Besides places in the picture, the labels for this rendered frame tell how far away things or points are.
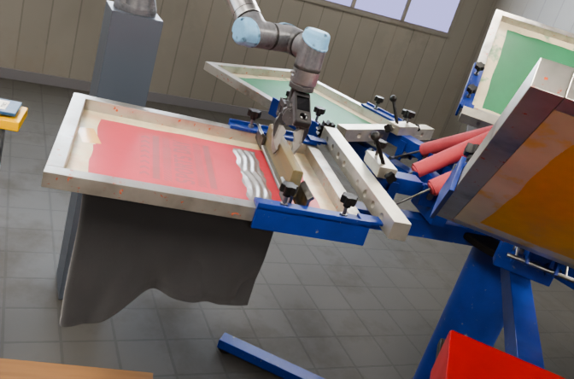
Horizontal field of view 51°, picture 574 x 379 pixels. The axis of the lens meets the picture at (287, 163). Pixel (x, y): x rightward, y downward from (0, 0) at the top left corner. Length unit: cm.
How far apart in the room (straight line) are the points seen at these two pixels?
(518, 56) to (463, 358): 229
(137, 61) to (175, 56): 299
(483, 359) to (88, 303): 104
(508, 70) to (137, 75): 169
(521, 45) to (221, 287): 207
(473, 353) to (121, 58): 164
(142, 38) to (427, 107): 459
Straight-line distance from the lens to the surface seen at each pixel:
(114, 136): 178
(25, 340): 250
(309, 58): 165
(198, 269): 163
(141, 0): 225
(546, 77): 73
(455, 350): 100
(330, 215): 151
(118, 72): 227
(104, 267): 161
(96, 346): 250
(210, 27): 526
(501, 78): 297
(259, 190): 163
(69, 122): 172
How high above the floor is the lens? 160
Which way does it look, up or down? 20 degrees down
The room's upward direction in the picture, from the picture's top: 17 degrees clockwise
